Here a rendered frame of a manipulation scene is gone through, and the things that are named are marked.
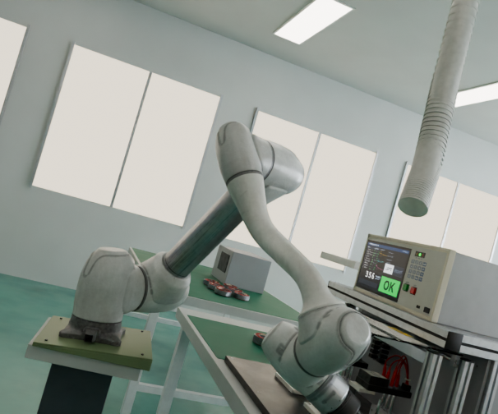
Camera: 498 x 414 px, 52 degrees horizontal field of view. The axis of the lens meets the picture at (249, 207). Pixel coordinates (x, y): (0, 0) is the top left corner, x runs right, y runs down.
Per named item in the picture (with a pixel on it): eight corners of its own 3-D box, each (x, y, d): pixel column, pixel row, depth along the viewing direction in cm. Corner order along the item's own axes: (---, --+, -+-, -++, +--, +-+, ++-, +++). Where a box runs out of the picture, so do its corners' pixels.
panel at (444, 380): (458, 472, 132) (488, 359, 133) (339, 377, 195) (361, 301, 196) (461, 472, 132) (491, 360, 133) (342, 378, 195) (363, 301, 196)
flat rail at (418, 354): (429, 366, 130) (432, 355, 130) (323, 308, 189) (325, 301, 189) (432, 367, 130) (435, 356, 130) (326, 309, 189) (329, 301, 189)
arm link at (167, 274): (111, 282, 176) (160, 284, 193) (124, 322, 168) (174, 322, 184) (256, 123, 144) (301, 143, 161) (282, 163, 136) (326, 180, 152)
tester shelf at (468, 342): (444, 349, 127) (449, 331, 127) (325, 292, 192) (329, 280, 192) (574, 379, 140) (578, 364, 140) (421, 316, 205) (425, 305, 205)
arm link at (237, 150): (249, 163, 127) (281, 175, 137) (231, 105, 134) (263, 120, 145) (213, 189, 134) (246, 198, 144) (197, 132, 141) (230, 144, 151)
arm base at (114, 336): (54, 340, 146) (58, 320, 147) (69, 322, 168) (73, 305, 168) (118, 351, 149) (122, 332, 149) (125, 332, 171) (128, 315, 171)
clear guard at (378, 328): (347, 353, 121) (353, 328, 121) (306, 325, 144) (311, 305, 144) (457, 377, 130) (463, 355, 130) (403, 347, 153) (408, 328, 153)
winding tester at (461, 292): (431, 322, 139) (450, 249, 139) (352, 289, 180) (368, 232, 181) (538, 349, 150) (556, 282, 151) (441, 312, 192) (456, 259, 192)
